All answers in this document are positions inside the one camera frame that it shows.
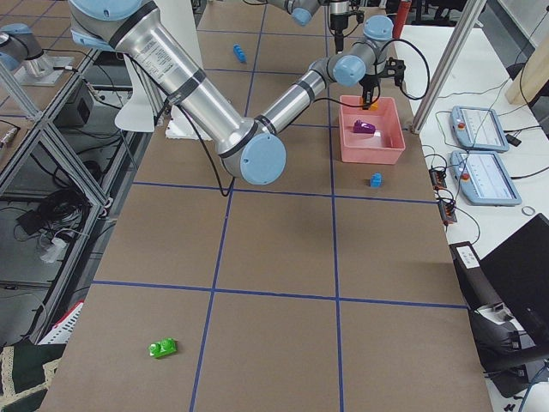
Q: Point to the blue teach pendant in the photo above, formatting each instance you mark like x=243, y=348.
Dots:
x=481, y=177
x=478, y=128

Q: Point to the aluminium frame post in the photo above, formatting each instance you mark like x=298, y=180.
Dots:
x=457, y=40

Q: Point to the long blue block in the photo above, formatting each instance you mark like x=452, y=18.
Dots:
x=239, y=53

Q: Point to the purple block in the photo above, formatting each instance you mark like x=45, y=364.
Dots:
x=362, y=127

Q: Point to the small circuit board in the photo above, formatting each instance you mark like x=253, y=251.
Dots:
x=437, y=178

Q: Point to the far blue teach pendant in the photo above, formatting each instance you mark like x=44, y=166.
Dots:
x=478, y=128

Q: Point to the pink plastic box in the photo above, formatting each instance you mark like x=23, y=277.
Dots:
x=372, y=136

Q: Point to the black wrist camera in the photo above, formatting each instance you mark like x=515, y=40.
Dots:
x=394, y=68

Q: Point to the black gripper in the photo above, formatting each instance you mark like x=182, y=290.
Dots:
x=369, y=82
x=338, y=22

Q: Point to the white curved sheet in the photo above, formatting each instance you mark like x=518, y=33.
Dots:
x=136, y=114

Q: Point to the small blue block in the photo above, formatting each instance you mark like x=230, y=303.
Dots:
x=376, y=180

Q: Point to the green block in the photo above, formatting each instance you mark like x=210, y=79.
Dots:
x=162, y=348

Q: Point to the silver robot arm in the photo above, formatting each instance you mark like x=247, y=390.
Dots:
x=302, y=12
x=248, y=147

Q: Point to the near blue teach pendant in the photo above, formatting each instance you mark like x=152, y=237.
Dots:
x=481, y=177

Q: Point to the white pedestal column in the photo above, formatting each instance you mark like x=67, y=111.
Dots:
x=198, y=107

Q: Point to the black laptop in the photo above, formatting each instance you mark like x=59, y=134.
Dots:
x=518, y=271

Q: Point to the red cylinder bottle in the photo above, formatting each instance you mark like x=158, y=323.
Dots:
x=401, y=18

